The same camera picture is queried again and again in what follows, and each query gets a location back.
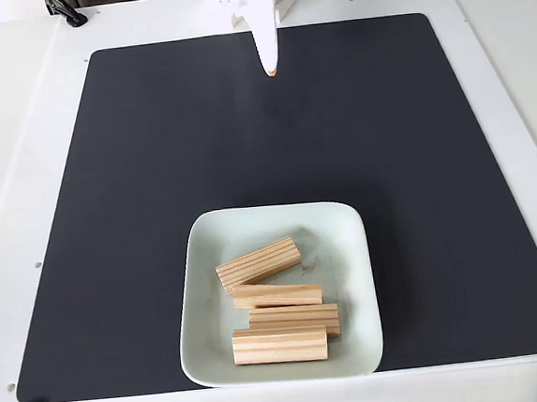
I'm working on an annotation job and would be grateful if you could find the pale green square plate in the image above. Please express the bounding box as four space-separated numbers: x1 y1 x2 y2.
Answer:
167 195 388 392

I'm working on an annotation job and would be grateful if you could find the grooved wooden block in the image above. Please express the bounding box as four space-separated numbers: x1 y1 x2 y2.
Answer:
213 234 306 297
231 277 325 313
247 300 342 345
230 320 332 369

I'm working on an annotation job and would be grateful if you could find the black rubber mat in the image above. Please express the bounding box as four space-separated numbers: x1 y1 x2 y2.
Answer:
0 2 537 402

